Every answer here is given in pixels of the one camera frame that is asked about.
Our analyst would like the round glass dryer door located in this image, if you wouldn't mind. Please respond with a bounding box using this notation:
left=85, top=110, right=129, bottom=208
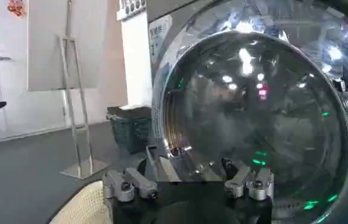
left=158, top=29, right=348, bottom=224

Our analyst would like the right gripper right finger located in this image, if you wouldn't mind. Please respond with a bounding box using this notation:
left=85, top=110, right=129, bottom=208
left=221, top=157, right=275, bottom=201

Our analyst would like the silver metal stand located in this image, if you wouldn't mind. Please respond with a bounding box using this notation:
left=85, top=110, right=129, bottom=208
left=57, top=0, right=111, bottom=180

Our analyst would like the white door with handle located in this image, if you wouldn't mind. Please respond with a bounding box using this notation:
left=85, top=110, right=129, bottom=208
left=0, top=0, right=29, bottom=89

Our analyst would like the grey dryer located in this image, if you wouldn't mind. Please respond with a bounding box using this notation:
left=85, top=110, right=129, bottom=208
left=145, top=0, right=348, bottom=224

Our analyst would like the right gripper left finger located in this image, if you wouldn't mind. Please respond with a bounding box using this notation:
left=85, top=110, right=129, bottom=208
left=102, top=145, right=159, bottom=203

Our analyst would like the dark green laundry basket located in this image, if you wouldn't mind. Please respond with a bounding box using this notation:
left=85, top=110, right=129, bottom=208
left=106, top=113, right=153, bottom=155

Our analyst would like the white machine cabinet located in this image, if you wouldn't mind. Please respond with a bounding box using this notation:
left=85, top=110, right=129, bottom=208
left=116, top=0, right=153, bottom=108

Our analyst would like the red wall ornament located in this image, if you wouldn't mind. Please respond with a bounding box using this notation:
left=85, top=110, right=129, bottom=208
left=7, top=0, right=26, bottom=18

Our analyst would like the cream mesh basket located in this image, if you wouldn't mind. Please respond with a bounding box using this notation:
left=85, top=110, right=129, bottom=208
left=48, top=180, right=114, bottom=224

